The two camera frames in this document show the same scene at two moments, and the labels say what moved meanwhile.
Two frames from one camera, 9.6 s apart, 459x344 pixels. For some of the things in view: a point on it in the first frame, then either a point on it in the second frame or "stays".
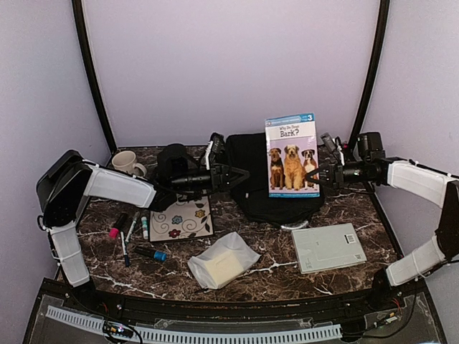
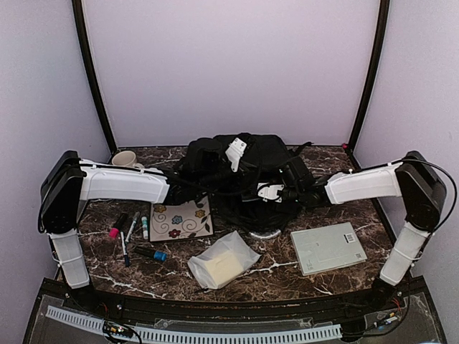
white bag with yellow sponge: (222, 260) stays
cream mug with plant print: (124, 160) stays
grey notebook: (325, 248) stays
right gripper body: (337, 173) → (293, 196)
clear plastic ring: (296, 226) → (266, 236)
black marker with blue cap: (158, 255) stays
